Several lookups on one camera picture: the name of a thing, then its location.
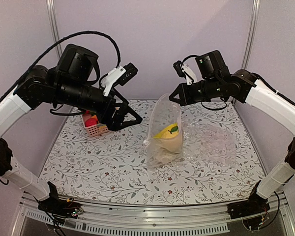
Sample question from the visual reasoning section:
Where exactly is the white plush cauliflower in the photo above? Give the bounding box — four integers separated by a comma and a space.
149, 148, 180, 165

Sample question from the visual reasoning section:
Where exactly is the pink plastic basket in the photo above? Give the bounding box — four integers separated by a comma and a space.
81, 114, 109, 137

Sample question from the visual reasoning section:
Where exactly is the right aluminium frame post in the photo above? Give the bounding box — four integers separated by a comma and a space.
241, 0, 261, 69

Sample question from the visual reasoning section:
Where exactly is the front aluminium rail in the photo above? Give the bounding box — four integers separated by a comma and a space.
12, 192, 295, 236

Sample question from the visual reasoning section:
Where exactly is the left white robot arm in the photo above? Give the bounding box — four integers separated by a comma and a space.
0, 44, 142, 213

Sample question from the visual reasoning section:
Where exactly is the red plush tomato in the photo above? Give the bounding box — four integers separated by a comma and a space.
85, 118, 98, 127

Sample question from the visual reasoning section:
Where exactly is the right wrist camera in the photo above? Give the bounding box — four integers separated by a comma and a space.
173, 60, 198, 86

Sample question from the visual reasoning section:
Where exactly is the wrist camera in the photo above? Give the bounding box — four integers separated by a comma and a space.
173, 60, 198, 86
99, 63, 138, 97

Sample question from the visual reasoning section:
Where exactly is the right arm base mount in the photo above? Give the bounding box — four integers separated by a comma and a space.
227, 193, 270, 219

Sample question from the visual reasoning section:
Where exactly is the crinkled clear zip bag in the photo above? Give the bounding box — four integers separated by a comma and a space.
182, 122, 237, 167

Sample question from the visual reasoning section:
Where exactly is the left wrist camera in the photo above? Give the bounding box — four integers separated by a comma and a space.
99, 63, 138, 97

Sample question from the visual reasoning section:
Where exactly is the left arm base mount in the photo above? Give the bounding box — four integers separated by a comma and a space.
38, 196, 84, 219

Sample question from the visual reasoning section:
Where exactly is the left aluminium frame post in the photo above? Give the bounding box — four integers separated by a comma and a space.
46, 0, 60, 43

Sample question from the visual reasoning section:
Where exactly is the aluminium frame post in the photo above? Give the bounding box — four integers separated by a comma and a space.
241, 0, 261, 69
46, 0, 60, 43

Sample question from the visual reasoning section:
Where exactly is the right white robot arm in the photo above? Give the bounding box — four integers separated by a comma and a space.
169, 50, 295, 214

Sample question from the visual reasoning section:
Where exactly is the floral tablecloth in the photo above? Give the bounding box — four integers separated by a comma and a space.
40, 100, 265, 205

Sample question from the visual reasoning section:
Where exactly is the pink dotted zip bag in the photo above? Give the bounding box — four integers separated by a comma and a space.
144, 93, 183, 168

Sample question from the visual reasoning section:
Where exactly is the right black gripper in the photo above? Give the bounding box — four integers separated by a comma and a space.
169, 77, 222, 106

